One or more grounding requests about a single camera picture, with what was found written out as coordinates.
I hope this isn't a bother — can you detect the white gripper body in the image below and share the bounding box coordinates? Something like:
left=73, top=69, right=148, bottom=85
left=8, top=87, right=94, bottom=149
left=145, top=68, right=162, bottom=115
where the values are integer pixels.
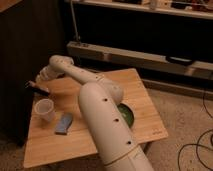
left=35, top=66, right=54, bottom=83

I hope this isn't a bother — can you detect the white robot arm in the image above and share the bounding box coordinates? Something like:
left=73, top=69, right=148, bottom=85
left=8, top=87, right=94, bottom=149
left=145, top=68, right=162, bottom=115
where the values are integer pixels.
left=36, top=55, right=154, bottom=171

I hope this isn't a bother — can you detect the clear plastic cup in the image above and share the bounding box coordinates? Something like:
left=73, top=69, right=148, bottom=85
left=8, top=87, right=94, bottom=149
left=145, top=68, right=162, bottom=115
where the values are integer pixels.
left=34, top=99, right=55, bottom=122

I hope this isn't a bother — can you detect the dark cabinet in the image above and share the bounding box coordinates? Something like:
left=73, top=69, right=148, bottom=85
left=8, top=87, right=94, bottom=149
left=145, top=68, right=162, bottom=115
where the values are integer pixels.
left=0, top=0, right=65, bottom=146

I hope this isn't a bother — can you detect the blue sponge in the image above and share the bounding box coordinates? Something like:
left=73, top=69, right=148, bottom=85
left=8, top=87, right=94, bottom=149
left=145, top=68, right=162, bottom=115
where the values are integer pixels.
left=54, top=113, right=73, bottom=135

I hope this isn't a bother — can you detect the wooden table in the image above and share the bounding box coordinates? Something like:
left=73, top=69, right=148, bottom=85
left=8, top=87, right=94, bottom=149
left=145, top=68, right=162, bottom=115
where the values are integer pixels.
left=23, top=69, right=168, bottom=168

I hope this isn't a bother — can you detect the long grey case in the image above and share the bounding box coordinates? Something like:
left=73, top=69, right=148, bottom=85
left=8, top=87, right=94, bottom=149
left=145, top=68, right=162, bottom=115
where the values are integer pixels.
left=67, top=41, right=213, bottom=80

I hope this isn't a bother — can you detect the metal pole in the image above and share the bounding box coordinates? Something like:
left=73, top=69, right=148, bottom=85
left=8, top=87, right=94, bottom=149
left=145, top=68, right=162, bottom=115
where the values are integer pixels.
left=70, top=0, right=81, bottom=44

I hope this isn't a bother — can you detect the green bowl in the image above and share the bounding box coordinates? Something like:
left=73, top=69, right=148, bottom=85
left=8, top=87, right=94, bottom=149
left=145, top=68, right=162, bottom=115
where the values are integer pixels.
left=118, top=103, right=134, bottom=127

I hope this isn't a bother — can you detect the wooden shelf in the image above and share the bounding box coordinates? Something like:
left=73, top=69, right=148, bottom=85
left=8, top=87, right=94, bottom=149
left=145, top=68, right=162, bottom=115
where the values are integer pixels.
left=64, top=0, right=213, bottom=20

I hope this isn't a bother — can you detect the black cable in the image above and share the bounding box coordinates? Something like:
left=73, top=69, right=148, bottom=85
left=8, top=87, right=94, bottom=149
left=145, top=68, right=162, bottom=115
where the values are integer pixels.
left=177, top=79, right=213, bottom=171

